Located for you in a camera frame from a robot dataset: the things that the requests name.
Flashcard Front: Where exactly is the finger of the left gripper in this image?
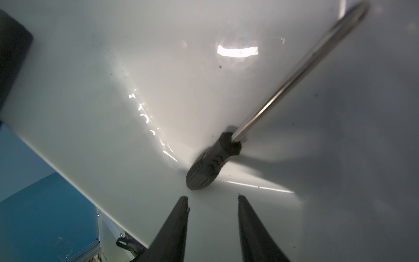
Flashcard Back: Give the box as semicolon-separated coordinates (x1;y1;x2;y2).
0;10;33;106

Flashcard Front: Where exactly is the white plastic storage box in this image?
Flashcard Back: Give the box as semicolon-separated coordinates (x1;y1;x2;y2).
1;1;419;262

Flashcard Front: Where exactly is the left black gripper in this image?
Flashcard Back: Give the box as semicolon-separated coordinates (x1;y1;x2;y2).
116;233;146;259

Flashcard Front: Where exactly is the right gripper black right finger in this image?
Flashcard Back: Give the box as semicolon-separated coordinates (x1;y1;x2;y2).
238;195;290;262

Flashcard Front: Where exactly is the black ribbed handle screwdriver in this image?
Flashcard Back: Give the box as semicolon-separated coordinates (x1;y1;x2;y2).
185;1;371;191

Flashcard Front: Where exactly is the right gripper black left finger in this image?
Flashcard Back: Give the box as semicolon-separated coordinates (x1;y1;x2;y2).
133;196;189;262

